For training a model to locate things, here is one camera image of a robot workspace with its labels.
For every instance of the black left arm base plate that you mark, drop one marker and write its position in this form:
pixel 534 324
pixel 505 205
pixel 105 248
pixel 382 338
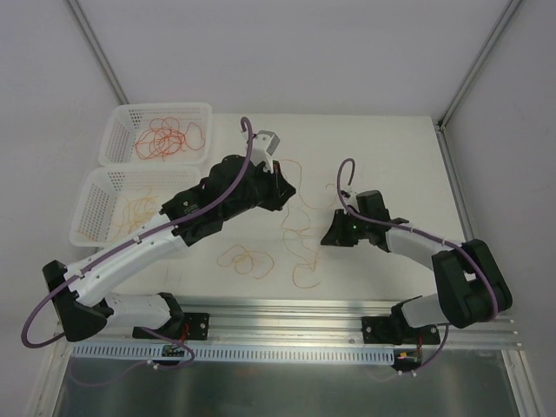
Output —
pixel 187 326

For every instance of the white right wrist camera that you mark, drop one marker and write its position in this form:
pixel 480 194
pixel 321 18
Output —
pixel 347 194

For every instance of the aluminium rail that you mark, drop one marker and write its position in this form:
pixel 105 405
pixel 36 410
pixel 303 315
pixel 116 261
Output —
pixel 314 323
pixel 454 182

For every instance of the aluminium front rail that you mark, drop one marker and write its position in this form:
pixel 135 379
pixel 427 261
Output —
pixel 314 323

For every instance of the aluminium frame post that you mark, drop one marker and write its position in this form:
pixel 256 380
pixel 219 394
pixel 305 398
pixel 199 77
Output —
pixel 500 26
pixel 83 24

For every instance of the white perforated basket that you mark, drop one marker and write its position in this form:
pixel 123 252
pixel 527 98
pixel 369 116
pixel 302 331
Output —
pixel 178 133
pixel 119 199

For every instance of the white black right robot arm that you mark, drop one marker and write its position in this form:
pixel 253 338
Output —
pixel 470 287

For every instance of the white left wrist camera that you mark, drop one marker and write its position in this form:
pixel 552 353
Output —
pixel 265 144

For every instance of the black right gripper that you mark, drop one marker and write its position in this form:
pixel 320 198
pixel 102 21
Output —
pixel 340 230

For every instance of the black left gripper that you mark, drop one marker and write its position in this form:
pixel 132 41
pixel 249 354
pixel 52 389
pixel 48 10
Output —
pixel 269 191

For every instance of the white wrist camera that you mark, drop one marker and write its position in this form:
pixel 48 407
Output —
pixel 265 144
pixel 347 194

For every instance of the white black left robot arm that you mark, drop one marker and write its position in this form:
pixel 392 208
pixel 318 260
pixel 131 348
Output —
pixel 83 292

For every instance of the right aluminium frame post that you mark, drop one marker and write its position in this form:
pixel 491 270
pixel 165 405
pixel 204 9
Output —
pixel 500 26

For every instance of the right side aluminium rail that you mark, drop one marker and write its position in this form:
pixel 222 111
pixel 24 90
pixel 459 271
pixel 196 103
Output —
pixel 454 182

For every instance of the near white perforated basket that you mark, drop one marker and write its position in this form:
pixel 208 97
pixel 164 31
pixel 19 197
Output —
pixel 119 199

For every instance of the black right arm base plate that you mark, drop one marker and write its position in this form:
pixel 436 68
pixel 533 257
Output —
pixel 388 330

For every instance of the left aluminium frame post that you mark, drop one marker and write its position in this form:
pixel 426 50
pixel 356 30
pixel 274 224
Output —
pixel 83 24

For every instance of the far white perforated basket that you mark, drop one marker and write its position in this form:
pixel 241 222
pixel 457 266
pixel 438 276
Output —
pixel 178 133

